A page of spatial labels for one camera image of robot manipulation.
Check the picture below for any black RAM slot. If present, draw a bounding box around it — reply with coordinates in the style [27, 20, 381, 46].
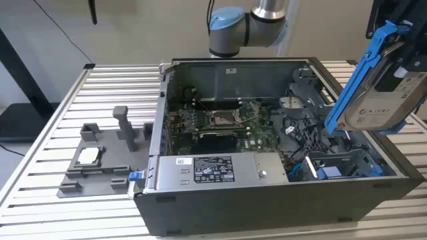
[192, 97, 242, 105]

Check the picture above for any silver power supply unit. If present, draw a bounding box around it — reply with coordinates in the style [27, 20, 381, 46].
[153, 152, 289, 190]

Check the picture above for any silver CPU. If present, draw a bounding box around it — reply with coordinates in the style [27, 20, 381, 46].
[77, 147, 101, 165]

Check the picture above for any grey parts rack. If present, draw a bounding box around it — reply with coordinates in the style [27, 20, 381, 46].
[55, 105, 154, 200]

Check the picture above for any black floor cable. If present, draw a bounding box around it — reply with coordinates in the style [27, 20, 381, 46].
[0, 143, 25, 158]

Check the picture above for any black antenna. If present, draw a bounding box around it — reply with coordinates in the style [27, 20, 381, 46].
[86, 0, 98, 26]

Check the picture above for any blue disk carrier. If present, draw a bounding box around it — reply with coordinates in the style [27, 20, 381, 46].
[314, 163, 385, 180]

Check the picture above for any thin metal locking lever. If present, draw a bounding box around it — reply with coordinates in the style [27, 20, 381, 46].
[240, 109, 261, 124]

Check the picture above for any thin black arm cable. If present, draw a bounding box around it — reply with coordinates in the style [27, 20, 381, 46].
[205, 0, 214, 25]

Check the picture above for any black heatsink block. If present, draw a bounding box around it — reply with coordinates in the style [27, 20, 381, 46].
[197, 131, 240, 154]

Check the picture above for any green motherboard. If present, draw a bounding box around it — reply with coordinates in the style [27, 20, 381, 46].
[165, 99, 288, 161]

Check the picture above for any black monitor stand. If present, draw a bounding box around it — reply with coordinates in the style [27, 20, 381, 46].
[0, 26, 57, 144]

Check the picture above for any black wire with white tag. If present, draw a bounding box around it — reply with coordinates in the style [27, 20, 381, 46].
[281, 116, 304, 161]

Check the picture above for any CPU socket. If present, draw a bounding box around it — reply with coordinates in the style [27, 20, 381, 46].
[206, 109, 241, 128]

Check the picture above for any thin black wall cable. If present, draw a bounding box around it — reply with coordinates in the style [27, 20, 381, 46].
[31, 0, 94, 65]

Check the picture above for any hard disk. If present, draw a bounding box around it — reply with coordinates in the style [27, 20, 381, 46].
[324, 19, 427, 137]

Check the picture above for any blue wire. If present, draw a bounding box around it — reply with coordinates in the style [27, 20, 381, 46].
[288, 162, 304, 182]

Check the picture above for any grey drive cage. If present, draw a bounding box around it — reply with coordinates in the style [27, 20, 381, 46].
[276, 67, 336, 153]

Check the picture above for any white upright pole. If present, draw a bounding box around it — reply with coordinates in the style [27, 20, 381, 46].
[274, 0, 298, 59]

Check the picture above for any open black PC case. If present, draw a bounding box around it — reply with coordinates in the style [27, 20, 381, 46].
[132, 56, 427, 237]

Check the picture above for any metal disk bay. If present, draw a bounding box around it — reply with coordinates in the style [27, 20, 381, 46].
[302, 147, 398, 181]

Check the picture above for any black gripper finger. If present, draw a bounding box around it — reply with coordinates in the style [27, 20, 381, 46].
[365, 0, 390, 40]
[373, 62, 406, 93]

